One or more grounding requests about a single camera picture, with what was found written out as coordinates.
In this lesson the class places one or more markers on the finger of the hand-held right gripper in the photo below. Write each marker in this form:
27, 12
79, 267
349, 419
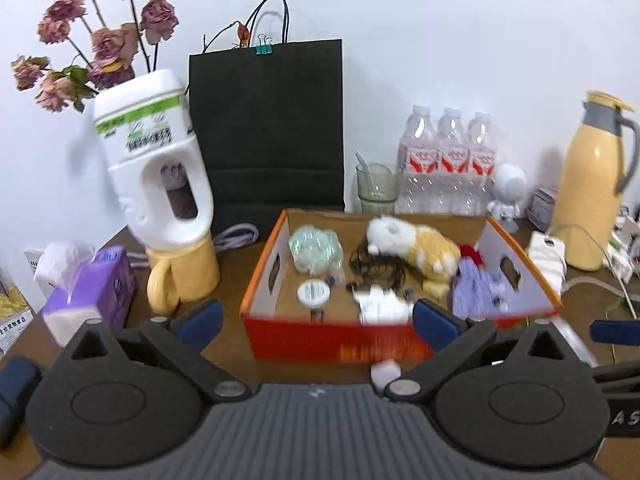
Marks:
620, 377
615, 332

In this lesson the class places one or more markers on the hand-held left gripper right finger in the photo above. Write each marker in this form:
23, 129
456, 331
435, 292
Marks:
435, 325

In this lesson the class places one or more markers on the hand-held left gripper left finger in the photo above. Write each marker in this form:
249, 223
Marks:
202, 322

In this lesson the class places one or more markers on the white paper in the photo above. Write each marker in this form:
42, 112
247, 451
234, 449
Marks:
382, 305

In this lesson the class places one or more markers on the white and yellow plush toy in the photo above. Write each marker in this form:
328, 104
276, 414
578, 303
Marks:
430, 247

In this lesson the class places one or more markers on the orange cardboard box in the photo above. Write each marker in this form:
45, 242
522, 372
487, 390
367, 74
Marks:
300, 340

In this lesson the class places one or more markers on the round white tin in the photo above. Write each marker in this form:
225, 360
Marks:
313, 291

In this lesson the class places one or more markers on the clear plastic wrap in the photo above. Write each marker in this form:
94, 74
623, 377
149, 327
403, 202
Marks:
315, 250

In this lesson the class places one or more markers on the purple striped cloth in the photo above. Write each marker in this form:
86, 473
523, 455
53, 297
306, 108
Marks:
475, 290

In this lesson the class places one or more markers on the yellow mug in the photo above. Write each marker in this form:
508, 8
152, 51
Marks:
190, 270

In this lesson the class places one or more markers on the small white plastic item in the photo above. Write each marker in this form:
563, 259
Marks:
385, 372

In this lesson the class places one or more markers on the red artificial rose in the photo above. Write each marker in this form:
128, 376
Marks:
470, 251

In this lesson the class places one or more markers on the black tangled earphones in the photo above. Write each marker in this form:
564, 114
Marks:
380, 265

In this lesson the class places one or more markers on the white charger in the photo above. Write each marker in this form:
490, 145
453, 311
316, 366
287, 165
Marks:
547, 255

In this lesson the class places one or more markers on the purple tissue pack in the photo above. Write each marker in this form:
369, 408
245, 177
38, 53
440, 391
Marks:
100, 290

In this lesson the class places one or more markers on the small grey box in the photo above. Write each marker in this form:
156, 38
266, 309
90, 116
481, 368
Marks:
542, 207

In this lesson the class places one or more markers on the clear glass cup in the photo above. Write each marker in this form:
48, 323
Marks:
377, 190

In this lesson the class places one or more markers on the yellow thermos jug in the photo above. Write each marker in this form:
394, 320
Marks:
590, 185

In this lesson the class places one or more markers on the white robot figure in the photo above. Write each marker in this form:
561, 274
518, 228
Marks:
507, 182

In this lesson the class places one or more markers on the red label water bottle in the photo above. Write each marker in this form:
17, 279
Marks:
454, 160
482, 160
417, 160

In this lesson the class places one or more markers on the white plastic jug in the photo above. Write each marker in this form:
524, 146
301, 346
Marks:
145, 160

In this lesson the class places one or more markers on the glass straw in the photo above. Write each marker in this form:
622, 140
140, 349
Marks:
361, 159

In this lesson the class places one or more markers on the yellow snack packet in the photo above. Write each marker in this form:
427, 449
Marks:
10, 305

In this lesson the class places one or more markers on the dark blue case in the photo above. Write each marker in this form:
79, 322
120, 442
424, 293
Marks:
17, 385

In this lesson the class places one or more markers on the black paper bag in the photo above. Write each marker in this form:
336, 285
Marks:
270, 135

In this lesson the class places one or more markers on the green binder clip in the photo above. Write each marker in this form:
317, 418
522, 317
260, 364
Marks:
263, 50

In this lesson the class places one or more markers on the dried rose bouquet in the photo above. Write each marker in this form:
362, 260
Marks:
157, 15

